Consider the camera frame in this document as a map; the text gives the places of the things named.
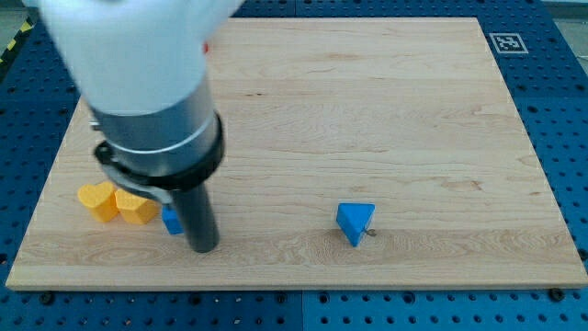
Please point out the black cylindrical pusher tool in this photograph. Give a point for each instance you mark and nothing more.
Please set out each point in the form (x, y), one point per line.
(196, 217)

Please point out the wooden board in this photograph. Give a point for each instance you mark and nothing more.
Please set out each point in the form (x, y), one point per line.
(410, 114)

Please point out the white fiducial marker tag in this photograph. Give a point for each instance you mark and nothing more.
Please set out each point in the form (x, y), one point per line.
(508, 43)

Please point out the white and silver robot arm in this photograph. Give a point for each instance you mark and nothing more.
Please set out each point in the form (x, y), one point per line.
(141, 68)

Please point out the yellow hexagon block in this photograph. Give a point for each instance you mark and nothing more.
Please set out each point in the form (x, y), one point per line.
(135, 209)

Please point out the blue cube block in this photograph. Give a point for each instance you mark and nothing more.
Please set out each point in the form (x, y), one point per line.
(171, 221)

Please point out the yellow heart block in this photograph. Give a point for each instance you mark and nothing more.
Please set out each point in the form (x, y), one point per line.
(99, 200)

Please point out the blue triangle block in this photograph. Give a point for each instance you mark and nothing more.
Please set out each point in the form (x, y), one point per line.
(354, 220)

